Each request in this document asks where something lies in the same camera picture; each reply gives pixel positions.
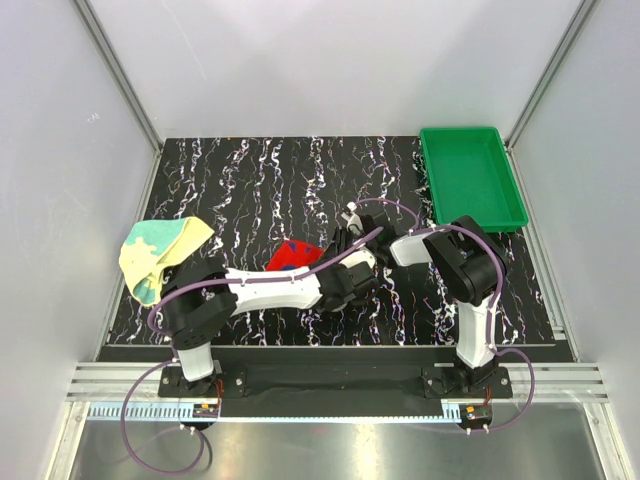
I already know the yellow and green towel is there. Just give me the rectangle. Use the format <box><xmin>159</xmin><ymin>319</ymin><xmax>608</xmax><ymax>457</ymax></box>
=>
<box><xmin>118</xmin><ymin>217</ymin><xmax>214</xmax><ymax>307</ymax></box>

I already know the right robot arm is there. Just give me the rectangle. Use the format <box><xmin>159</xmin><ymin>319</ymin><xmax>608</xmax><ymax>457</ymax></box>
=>
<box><xmin>324</xmin><ymin>214</ymin><xmax>506</xmax><ymax>399</ymax></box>

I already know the green plastic bin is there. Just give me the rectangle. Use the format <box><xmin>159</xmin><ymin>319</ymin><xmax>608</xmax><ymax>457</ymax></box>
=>
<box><xmin>420</xmin><ymin>126</ymin><xmax>529</xmax><ymax>233</ymax></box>

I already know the red and blue towel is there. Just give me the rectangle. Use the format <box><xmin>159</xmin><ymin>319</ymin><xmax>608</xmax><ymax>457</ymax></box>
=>
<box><xmin>265</xmin><ymin>240</ymin><xmax>324</xmax><ymax>271</ymax></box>

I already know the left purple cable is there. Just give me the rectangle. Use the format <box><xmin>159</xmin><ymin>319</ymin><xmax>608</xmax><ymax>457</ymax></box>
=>
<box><xmin>119</xmin><ymin>227</ymin><xmax>384</xmax><ymax>476</ymax></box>

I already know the aluminium rail frame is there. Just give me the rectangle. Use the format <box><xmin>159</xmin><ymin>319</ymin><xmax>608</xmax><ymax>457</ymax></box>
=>
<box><xmin>67</xmin><ymin>363</ymin><xmax>608</xmax><ymax>403</ymax></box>

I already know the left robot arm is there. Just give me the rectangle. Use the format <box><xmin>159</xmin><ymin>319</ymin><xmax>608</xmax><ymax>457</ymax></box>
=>
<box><xmin>152</xmin><ymin>249</ymin><xmax>378</xmax><ymax>396</ymax></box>

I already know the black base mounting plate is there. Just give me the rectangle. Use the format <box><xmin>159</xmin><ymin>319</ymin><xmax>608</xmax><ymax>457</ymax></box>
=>
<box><xmin>158</xmin><ymin>346</ymin><xmax>513</xmax><ymax>420</ymax></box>

